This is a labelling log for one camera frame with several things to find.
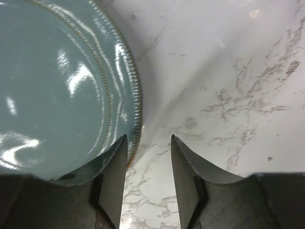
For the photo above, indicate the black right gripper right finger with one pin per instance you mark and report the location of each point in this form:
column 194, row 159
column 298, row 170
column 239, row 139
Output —
column 209, row 197

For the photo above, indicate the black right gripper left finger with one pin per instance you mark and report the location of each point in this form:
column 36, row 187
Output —
column 87, row 198

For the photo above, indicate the grey-blue ceramic plate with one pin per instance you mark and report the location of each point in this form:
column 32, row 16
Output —
column 69, row 87

